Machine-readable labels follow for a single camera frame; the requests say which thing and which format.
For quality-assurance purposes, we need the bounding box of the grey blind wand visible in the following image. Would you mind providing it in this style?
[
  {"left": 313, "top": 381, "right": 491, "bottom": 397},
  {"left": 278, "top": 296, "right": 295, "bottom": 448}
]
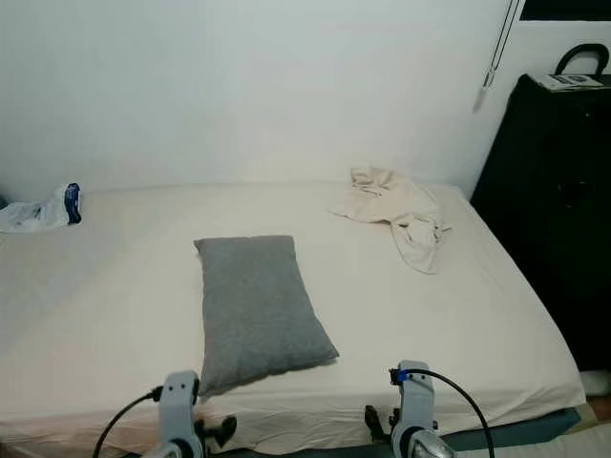
[{"left": 473, "top": 0, "right": 524, "bottom": 114}]

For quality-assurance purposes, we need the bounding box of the dark window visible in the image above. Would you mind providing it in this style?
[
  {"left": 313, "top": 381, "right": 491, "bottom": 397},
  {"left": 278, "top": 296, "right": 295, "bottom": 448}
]
[{"left": 518, "top": 0, "right": 611, "bottom": 22}]

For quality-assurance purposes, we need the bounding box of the black cabinet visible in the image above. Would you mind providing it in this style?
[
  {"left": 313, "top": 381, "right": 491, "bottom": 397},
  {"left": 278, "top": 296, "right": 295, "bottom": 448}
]
[{"left": 470, "top": 73, "right": 611, "bottom": 374}]

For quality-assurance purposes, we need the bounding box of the bed with cream sheet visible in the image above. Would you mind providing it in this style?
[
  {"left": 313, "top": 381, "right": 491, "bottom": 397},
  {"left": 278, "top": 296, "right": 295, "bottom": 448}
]
[{"left": 0, "top": 181, "right": 589, "bottom": 456}]

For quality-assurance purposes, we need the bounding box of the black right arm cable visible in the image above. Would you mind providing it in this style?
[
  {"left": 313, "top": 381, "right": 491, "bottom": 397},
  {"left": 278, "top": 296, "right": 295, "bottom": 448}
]
[{"left": 425, "top": 368, "right": 497, "bottom": 458}]

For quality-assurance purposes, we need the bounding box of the clear plastic bag blue label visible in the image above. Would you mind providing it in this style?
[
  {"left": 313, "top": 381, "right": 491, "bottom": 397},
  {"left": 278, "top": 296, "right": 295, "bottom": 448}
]
[{"left": 0, "top": 183, "right": 84, "bottom": 235}]

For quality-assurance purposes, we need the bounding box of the white printed booklet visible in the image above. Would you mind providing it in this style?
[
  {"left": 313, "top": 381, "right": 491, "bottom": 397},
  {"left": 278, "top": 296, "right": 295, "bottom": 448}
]
[{"left": 534, "top": 73, "right": 608, "bottom": 93}]

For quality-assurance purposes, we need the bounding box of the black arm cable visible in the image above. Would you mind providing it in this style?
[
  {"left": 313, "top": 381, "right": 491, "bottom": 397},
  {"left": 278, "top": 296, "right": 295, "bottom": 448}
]
[
  {"left": 425, "top": 368, "right": 497, "bottom": 458},
  {"left": 93, "top": 386, "right": 163, "bottom": 458}
]

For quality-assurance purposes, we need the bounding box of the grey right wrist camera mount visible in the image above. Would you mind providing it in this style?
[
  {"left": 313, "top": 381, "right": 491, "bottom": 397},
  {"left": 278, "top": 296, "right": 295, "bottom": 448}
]
[{"left": 390, "top": 361, "right": 436, "bottom": 458}]

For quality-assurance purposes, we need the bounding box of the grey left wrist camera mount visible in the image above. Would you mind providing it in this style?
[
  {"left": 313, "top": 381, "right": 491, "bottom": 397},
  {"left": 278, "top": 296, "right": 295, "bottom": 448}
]
[{"left": 158, "top": 370, "right": 204, "bottom": 458}]

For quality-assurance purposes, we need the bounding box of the crumpled cream cloth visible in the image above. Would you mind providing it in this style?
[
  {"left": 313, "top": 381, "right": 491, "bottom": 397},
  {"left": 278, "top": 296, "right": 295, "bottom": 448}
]
[{"left": 327, "top": 165, "right": 453, "bottom": 276}]

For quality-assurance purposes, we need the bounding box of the blue bed base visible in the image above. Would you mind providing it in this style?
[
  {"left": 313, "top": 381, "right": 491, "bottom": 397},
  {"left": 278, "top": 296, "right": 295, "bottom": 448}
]
[{"left": 439, "top": 407, "right": 584, "bottom": 455}]

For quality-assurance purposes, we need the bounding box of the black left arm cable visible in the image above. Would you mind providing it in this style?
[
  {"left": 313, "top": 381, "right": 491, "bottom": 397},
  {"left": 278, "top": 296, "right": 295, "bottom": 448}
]
[{"left": 93, "top": 386, "right": 163, "bottom": 458}]

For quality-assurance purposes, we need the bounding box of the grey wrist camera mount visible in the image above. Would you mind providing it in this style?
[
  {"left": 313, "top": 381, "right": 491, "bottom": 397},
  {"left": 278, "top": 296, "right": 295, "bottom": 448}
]
[
  {"left": 390, "top": 361, "right": 436, "bottom": 458},
  {"left": 158, "top": 370, "right": 204, "bottom": 458}
]

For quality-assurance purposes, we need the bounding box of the grey pillow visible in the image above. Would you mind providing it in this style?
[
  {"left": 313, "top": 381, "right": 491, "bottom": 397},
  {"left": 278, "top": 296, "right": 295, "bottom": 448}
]
[{"left": 194, "top": 235, "right": 341, "bottom": 398}]

